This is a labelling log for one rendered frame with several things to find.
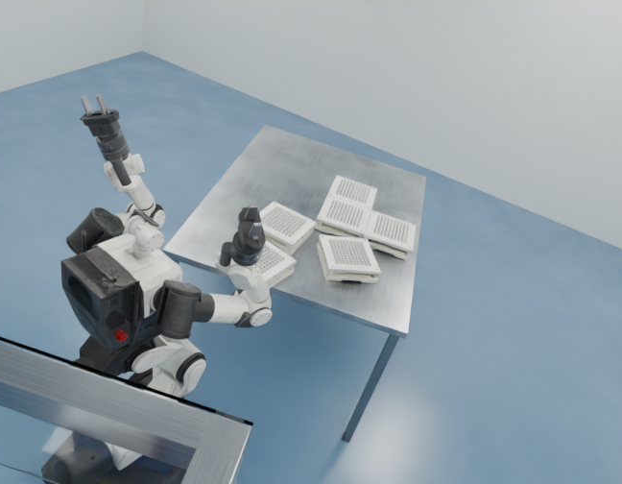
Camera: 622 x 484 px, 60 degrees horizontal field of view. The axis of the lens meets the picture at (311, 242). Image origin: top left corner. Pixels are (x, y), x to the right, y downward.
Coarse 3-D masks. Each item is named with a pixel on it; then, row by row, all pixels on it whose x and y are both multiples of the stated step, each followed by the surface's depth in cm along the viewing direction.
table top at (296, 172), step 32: (256, 160) 314; (288, 160) 323; (320, 160) 332; (352, 160) 343; (224, 192) 279; (256, 192) 286; (288, 192) 294; (320, 192) 302; (384, 192) 319; (416, 192) 329; (192, 224) 252; (224, 224) 257; (416, 224) 299; (192, 256) 233; (384, 256) 267; (416, 256) 274; (288, 288) 232; (320, 288) 237; (352, 288) 242; (384, 288) 247; (352, 320) 230; (384, 320) 230
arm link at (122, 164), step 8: (120, 152) 176; (128, 152) 179; (112, 160) 175; (120, 160) 175; (128, 160) 180; (136, 160) 181; (112, 168) 179; (120, 168) 176; (128, 168) 181; (136, 168) 181; (144, 168) 186; (120, 176) 178; (128, 176) 179; (128, 184) 180
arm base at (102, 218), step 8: (96, 208) 176; (104, 208) 180; (96, 216) 173; (104, 216) 176; (112, 216) 180; (96, 224) 173; (104, 224) 173; (112, 224) 177; (120, 224) 181; (112, 232) 174; (120, 232) 181; (72, 248) 176
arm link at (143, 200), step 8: (144, 184) 193; (136, 192) 191; (144, 192) 194; (136, 200) 195; (144, 200) 196; (152, 200) 199; (136, 208) 201; (144, 208) 199; (152, 208) 201; (160, 208) 203; (152, 216) 199
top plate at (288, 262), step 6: (270, 246) 240; (264, 252) 236; (270, 252) 237; (276, 252) 238; (282, 252) 239; (288, 258) 236; (276, 264) 231; (282, 264) 232; (288, 264) 233; (294, 264) 237; (270, 270) 227; (276, 270) 228; (282, 270) 230; (264, 276) 223; (270, 276) 224
